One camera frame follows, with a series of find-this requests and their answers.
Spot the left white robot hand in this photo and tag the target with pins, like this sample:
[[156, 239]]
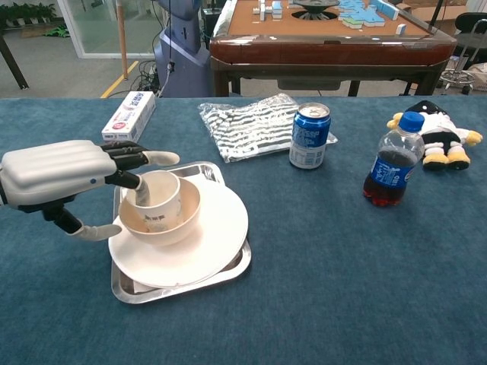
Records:
[[49, 171]]

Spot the cream printed paper cup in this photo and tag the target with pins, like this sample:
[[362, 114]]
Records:
[[163, 197]]

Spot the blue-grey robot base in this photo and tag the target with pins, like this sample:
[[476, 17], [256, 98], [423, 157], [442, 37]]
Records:
[[182, 57]]

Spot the white pink toothpaste box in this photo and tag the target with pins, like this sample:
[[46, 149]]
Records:
[[131, 114]]

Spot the black table leg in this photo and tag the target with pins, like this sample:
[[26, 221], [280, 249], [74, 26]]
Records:
[[15, 68]]

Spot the cream bowl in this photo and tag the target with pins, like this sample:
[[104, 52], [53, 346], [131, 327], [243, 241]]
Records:
[[167, 237]]

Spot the green cloth pile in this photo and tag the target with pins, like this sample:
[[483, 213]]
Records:
[[57, 32]]

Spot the wooden pole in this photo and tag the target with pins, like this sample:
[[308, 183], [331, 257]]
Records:
[[122, 38]]

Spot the white framed glass partition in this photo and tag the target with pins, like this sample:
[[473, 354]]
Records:
[[99, 26]]

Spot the green potted plants row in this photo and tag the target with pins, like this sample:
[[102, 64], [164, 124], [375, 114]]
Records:
[[26, 13]]

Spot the white round plate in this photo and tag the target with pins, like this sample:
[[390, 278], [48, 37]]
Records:
[[215, 235]]

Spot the steel rectangular tray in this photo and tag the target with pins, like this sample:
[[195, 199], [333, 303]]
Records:
[[182, 295]]

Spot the striped cloth in plastic bag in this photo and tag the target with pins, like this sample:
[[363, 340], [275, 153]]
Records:
[[247, 129]]

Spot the blue soda can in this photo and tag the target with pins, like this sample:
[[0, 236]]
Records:
[[308, 140]]

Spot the mahjong tile stack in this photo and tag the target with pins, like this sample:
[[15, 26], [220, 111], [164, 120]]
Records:
[[268, 9]]

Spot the brown mahjong table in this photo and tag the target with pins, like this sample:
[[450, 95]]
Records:
[[323, 49]]

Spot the black mahjong centre dome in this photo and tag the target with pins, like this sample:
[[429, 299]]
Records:
[[314, 7]]

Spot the blue felt table cover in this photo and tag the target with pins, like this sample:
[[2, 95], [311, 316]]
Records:
[[342, 285]]

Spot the cola bottle with blue cap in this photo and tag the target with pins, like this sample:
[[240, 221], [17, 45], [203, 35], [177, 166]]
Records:
[[392, 171]]

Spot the single blue white mahjong tile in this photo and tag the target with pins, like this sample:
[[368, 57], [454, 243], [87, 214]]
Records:
[[400, 29]]

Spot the black white penguin plush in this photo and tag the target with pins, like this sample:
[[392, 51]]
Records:
[[443, 129]]

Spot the cardboard box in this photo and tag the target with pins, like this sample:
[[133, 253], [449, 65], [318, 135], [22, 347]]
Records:
[[445, 15]]

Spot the black chrome office chair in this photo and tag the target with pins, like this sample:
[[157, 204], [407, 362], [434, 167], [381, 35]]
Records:
[[470, 23]]

